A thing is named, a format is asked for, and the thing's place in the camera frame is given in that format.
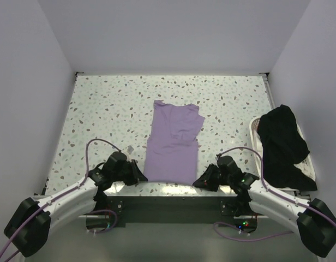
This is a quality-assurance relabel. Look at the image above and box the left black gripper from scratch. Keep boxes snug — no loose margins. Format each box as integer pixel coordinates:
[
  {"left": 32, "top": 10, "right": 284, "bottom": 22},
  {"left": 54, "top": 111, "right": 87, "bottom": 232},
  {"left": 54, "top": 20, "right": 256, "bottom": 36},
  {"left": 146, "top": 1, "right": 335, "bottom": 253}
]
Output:
[{"left": 112, "top": 159, "right": 147, "bottom": 186}]

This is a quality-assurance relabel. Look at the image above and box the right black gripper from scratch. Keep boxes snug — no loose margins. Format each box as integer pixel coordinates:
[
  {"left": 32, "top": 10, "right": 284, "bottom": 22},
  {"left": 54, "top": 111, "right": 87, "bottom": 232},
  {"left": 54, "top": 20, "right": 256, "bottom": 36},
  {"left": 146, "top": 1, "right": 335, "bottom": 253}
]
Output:
[{"left": 193, "top": 164, "right": 232, "bottom": 193}]

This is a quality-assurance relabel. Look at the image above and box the purple t shirt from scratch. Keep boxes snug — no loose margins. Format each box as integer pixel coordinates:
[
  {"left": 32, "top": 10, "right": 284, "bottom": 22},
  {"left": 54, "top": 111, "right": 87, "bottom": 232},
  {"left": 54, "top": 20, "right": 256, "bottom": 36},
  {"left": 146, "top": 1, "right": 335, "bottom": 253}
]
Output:
[{"left": 144, "top": 100, "right": 205, "bottom": 185}]

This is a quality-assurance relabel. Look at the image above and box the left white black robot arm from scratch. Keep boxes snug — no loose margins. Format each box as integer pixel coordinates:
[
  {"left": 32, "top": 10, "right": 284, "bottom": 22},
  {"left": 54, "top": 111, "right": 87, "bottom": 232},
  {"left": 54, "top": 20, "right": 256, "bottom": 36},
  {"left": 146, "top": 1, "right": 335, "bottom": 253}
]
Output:
[{"left": 4, "top": 151, "right": 148, "bottom": 258}]

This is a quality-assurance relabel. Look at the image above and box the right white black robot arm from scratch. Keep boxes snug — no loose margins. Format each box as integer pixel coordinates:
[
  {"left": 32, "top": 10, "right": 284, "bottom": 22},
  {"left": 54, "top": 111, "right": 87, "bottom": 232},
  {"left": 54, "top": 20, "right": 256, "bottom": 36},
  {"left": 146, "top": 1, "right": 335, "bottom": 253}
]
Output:
[{"left": 193, "top": 156, "right": 336, "bottom": 258}]

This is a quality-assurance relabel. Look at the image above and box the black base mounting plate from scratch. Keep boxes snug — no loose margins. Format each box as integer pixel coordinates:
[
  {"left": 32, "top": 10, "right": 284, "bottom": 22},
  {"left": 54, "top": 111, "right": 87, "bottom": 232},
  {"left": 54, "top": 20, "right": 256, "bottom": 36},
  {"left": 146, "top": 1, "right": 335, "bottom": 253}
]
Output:
[{"left": 86, "top": 196, "right": 261, "bottom": 233}]

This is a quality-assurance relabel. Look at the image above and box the black t shirt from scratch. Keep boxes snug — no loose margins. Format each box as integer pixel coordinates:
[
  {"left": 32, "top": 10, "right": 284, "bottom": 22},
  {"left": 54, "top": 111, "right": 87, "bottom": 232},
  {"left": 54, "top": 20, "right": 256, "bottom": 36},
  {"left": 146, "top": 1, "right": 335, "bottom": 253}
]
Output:
[{"left": 257, "top": 104, "right": 319, "bottom": 192}]

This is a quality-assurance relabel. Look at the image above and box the white laundry basket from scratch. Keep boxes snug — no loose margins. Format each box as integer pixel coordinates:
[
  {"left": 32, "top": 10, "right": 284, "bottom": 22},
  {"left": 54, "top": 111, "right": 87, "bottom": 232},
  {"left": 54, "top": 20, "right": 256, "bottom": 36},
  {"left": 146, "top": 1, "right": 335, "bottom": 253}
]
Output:
[{"left": 249, "top": 116, "right": 316, "bottom": 192}]

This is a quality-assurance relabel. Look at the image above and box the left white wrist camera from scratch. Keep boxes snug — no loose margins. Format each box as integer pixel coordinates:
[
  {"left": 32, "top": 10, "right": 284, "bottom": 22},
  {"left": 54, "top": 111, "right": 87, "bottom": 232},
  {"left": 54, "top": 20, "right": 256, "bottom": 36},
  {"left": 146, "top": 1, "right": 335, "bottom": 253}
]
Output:
[{"left": 122, "top": 146, "right": 134, "bottom": 161}]

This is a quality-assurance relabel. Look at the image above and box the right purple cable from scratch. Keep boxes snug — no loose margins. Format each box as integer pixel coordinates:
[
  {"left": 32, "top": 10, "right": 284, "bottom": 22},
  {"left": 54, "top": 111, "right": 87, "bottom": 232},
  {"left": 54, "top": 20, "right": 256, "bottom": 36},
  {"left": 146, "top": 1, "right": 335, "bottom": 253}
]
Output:
[{"left": 213, "top": 146, "right": 336, "bottom": 242}]

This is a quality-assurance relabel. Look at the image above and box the purple cable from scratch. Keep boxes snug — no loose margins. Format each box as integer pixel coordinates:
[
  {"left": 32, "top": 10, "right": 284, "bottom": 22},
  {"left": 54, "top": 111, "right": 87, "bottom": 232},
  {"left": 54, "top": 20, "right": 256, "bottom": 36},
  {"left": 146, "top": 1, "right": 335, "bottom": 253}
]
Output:
[
  {"left": 213, "top": 146, "right": 336, "bottom": 242},
  {"left": 0, "top": 138, "right": 122, "bottom": 262}
]

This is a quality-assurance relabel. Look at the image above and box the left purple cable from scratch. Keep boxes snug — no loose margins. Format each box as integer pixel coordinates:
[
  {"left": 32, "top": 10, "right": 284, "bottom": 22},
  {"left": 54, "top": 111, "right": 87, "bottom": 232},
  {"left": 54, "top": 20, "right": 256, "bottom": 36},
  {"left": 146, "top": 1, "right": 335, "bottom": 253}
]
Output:
[{"left": 0, "top": 138, "right": 122, "bottom": 262}]

